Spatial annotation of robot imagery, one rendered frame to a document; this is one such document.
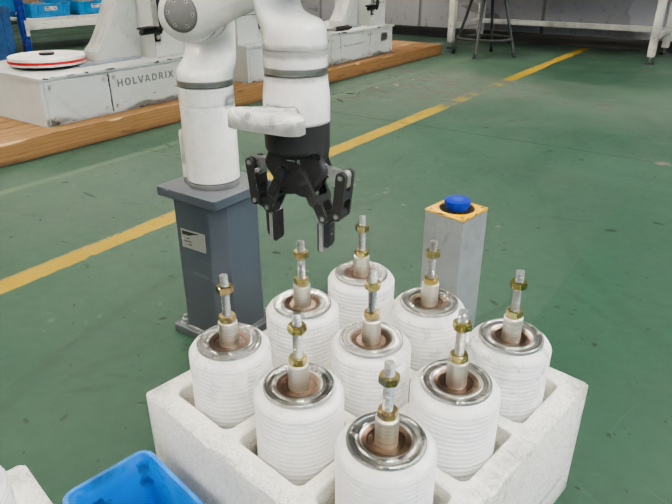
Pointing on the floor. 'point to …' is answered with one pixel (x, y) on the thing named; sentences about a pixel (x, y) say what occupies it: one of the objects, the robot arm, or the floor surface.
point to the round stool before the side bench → (485, 34)
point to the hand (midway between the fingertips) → (300, 234)
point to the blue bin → (133, 484)
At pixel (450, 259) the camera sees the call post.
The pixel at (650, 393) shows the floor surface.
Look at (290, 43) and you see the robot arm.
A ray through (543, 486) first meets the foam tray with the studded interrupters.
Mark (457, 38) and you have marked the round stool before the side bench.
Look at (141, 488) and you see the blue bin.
